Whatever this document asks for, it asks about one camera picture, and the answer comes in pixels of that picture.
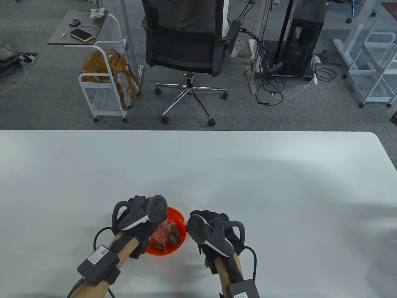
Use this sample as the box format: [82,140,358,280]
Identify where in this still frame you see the floor socket box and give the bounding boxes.
[17,52,39,65]

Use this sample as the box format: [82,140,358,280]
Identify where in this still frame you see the person's left forearm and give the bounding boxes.
[71,232,140,298]

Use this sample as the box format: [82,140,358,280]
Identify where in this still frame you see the black cable bundle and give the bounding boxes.
[237,0,337,106]

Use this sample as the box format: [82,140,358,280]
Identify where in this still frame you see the dark grey tracking controller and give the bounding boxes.
[112,195,168,232]
[186,214,246,257]

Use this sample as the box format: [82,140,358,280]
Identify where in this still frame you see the black mesh office chair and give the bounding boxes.
[141,0,242,127]

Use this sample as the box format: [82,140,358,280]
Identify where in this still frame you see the black computer stand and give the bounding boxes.
[257,39,314,79]

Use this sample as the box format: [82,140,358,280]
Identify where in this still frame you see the black glove cable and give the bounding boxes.
[67,227,114,298]
[243,246,258,280]

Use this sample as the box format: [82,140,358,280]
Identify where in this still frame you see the black swivel chair base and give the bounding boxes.
[326,0,377,24]

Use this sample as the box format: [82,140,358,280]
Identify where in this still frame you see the white desk pole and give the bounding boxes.
[121,0,145,86]

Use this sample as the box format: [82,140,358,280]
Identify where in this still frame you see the white wheeled side table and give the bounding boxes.
[47,10,128,123]

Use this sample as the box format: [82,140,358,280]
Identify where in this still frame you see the black device on floor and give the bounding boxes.
[0,46,19,78]

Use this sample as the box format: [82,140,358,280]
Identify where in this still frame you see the person's right forearm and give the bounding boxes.
[214,252,244,298]

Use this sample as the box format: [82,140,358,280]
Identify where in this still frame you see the smartphone in yellow case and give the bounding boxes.
[69,27,94,42]

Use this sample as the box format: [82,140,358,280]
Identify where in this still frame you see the brown leather backpack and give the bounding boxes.
[81,49,141,111]

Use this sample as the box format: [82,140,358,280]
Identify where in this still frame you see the white desk leg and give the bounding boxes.
[248,0,275,95]

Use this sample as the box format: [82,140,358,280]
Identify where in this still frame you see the white metal rack cart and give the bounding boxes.
[347,31,397,108]

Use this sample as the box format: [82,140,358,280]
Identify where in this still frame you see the black computer tower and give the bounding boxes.
[284,0,327,76]

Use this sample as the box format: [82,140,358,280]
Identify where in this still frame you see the white slanted desk frame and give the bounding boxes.
[333,0,382,79]

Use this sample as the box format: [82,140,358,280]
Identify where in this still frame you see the orange glossy bowl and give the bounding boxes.
[145,206,188,256]

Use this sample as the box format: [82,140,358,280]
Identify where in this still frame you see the person's right hand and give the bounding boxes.
[188,210,246,275]

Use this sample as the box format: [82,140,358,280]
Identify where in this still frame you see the black wrist sensor box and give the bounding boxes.
[225,279,261,298]
[77,245,121,286]

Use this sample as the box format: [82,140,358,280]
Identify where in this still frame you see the white power strip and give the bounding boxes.
[311,55,319,85]

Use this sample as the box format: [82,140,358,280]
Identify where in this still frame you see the thin white cable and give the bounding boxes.
[62,25,103,38]

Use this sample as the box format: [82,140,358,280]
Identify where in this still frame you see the person's left hand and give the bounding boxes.
[111,196,168,260]

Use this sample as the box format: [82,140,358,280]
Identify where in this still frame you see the brown desk top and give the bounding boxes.
[381,2,397,22]

